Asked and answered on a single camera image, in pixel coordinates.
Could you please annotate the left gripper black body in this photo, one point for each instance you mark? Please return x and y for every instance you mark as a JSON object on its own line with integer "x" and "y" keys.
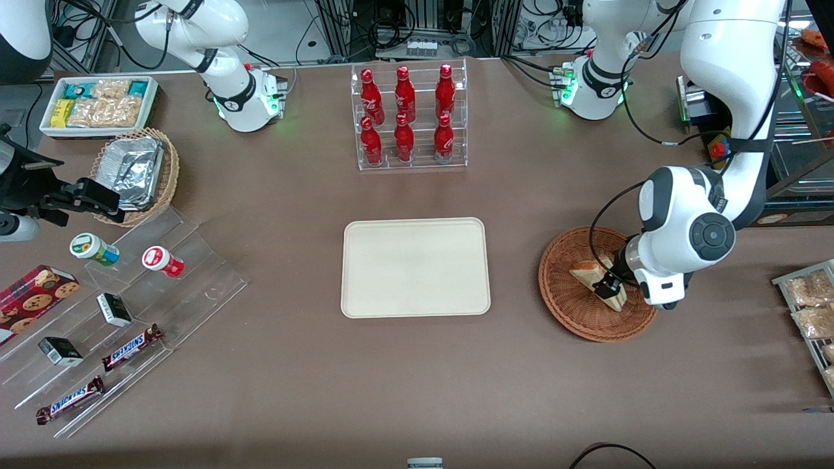
{"x": 619, "y": 274}

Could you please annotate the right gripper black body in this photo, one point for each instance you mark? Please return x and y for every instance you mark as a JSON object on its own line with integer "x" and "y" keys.
{"x": 44, "y": 200}

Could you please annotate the plastic-wrapped triangle sandwich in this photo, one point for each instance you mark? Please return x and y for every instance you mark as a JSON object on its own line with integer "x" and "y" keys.
{"x": 586, "y": 273}

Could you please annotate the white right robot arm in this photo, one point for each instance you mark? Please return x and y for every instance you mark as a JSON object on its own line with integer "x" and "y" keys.
{"x": 228, "y": 98}

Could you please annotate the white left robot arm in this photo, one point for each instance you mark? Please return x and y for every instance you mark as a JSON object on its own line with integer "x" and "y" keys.
{"x": 717, "y": 52}

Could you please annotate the brown round wicker basket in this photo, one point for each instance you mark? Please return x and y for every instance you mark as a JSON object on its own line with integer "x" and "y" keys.
{"x": 580, "y": 319}

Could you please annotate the light wicker basket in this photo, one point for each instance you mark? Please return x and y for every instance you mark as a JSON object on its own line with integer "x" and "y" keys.
{"x": 171, "y": 169}

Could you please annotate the cream rectangular plastic tray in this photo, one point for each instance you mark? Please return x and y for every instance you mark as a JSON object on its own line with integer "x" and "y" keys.
{"x": 417, "y": 267}

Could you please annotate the green-lidded snack cup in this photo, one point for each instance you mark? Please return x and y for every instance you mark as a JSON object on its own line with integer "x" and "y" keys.
{"x": 88, "y": 246}

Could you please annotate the stack of foil trays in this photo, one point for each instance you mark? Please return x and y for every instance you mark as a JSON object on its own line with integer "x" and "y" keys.
{"x": 133, "y": 169}

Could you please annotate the red-lidded snack cup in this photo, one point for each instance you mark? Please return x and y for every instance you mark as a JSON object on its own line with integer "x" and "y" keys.
{"x": 159, "y": 259}

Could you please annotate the white plastic snack bin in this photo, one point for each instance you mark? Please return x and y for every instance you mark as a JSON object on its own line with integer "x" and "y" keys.
{"x": 45, "y": 124}

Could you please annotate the yellow snack packet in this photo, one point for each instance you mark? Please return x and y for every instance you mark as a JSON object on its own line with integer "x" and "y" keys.
{"x": 62, "y": 113}

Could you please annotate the small black box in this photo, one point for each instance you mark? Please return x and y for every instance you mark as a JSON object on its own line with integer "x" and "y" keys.
{"x": 114, "y": 310}
{"x": 60, "y": 352}

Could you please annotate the clear acrylic stepped display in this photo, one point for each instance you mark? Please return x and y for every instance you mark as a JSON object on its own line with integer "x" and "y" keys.
{"x": 195, "y": 260}

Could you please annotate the large clear cracker bag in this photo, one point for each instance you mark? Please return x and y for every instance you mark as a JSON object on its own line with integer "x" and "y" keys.
{"x": 104, "y": 112}

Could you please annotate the red cookie box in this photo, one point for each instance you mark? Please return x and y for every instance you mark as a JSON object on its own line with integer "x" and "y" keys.
{"x": 32, "y": 299}

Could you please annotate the teal snack packet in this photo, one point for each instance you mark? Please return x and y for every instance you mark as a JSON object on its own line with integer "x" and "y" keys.
{"x": 138, "y": 88}
{"x": 78, "y": 89}

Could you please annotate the small clear cracker bag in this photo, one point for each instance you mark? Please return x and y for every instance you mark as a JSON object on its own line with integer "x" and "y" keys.
{"x": 111, "y": 88}

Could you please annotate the Snickers chocolate bar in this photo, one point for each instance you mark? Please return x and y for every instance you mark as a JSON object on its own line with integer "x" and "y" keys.
{"x": 70, "y": 399}
{"x": 130, "y": 347}

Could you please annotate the red emergency stop button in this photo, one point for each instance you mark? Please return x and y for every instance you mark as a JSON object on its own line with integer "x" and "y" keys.
{"x": 717, "y": 150}

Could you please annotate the clear bag of fried snacks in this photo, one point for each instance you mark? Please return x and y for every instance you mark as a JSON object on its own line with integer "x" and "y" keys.
{"x": 829, "y": 352}
{"x": 830, "y": 374}
{"x": 814, "y": 322}
{"x": 808, "y": 290}

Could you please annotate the red cola bottle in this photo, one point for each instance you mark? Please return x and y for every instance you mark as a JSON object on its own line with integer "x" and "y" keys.
{"x": 444, "y": 141}
{"x": 404, "y": 96}
{"x": 371, "y": 144}
{"x": 371, "y": 98}
{"x": 445, "y": 94}
{"x": 404, "y": 142}

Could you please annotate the clear acrylic bottle rack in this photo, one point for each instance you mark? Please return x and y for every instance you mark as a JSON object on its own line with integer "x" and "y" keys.
{"x": 355, "y": 166}

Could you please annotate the steel display shelf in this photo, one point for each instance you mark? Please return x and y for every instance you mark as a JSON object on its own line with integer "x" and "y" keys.
{"x": 798, "y": 71}

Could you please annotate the small grey device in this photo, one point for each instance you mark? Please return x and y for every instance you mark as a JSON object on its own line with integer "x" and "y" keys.
{"x": 425, "y": 464}

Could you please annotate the red food item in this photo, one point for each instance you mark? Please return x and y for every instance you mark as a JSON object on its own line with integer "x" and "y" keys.
{"x": 822, "y": 78}

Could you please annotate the orange food item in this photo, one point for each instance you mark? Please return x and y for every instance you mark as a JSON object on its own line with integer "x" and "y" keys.
{"x": 818, "y": 38}

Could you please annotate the white power strip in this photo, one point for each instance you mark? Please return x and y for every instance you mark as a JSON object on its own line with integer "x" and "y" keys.
{"x": 421, "y": 47}

